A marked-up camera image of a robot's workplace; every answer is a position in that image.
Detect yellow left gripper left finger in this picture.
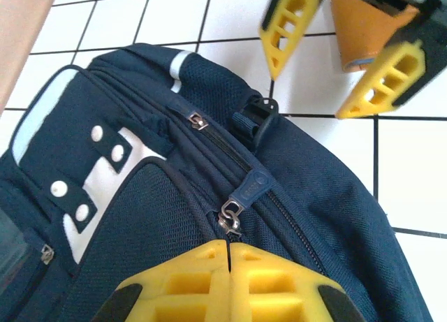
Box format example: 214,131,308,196
91,240,232,322

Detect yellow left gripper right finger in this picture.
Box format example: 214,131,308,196
229,242,367,322

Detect navy blue backpack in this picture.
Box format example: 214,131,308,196
0,42,436,322

